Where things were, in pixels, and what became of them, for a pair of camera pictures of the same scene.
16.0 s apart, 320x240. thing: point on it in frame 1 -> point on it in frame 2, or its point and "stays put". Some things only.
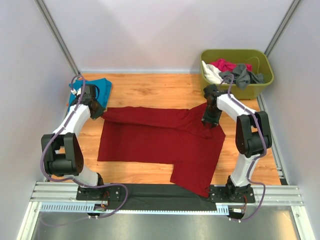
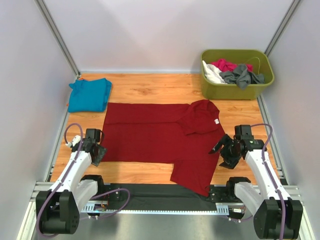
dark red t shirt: x=158 y=135 stays put
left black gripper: x=99 y=112 -> x=101 y=153
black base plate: x=164 y=197 stays put
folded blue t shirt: x=103 y=87 stays put
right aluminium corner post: x=284 y=22 stays put
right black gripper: x=213 y=122 -> x=229 y=163
